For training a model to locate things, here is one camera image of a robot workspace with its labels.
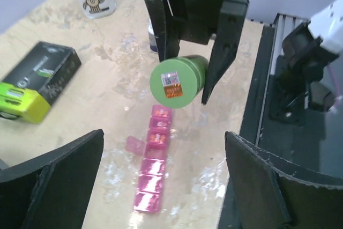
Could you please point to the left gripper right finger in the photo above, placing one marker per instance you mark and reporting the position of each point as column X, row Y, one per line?
column 272, row 192

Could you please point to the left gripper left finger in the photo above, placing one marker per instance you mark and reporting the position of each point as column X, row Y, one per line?
column 52, row 190

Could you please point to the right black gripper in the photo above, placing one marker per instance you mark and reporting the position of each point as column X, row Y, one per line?
column 196, row 21

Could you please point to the green lidded pill bottle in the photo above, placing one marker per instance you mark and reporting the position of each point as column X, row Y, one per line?
column 175, row 82

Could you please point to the pink weekly pill organizer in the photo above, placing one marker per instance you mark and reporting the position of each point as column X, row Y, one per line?
column 154, row 158

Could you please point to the black and green box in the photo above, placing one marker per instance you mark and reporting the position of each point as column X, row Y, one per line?
column 30, row 89

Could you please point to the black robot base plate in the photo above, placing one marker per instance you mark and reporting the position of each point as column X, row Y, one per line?
column 302, row 123

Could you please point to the aluminium frame rail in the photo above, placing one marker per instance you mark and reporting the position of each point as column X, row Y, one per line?
column 269, row 48

